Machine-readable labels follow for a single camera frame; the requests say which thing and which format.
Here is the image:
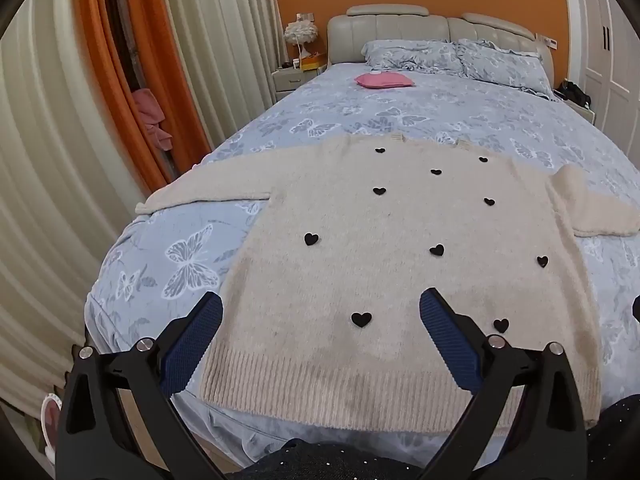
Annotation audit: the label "person's dark speckled pants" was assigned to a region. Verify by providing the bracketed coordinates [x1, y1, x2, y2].
[225, 392, 640, 480]

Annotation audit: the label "cream sweater with black hearts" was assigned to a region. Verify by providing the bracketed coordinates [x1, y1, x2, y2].
[135, 132, 640, 436]

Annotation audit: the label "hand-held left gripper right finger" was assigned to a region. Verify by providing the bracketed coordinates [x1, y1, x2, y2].
[419, 287, 588, 480]

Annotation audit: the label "dark bag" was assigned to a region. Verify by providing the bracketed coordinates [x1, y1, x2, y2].
[555, 80, 593, 108]

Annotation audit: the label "pink cloth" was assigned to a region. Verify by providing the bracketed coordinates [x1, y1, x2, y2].
[132, 87, 173, 151]

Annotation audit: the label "pink cushion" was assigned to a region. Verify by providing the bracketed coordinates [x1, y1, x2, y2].
[355, 72, 416, 90]

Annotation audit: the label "beige padded headboard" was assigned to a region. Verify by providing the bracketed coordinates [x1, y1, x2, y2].
[327, 4, 556, 78]

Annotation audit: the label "cream pleated curtain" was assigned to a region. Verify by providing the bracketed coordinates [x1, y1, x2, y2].
[0, 0, 171, 411]
[160, 0, 293, 146]

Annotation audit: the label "white wardrobe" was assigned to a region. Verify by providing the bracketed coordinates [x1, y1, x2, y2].
[570, 0, 640, 161]

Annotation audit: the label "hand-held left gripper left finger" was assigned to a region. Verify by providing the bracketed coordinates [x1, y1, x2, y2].
[55, 290, 226, 480]

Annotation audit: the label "white feather lamp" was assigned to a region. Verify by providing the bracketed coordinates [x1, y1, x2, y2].
[284, 20, 318, 61]

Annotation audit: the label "orange curtain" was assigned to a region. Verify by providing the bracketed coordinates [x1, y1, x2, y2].
[72, 0, 213, 186]

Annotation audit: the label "blue butterfly pillow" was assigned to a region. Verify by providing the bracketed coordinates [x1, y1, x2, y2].
[452, 39, 553, 98]
[361, 39, 463, 73]

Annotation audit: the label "beige nightstand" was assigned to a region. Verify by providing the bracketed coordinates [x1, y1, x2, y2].
[272, 65, 328, 106]

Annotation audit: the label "bed with blue butterfly bedspread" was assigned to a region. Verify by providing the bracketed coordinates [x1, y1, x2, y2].
[85, 62, 640, 461]

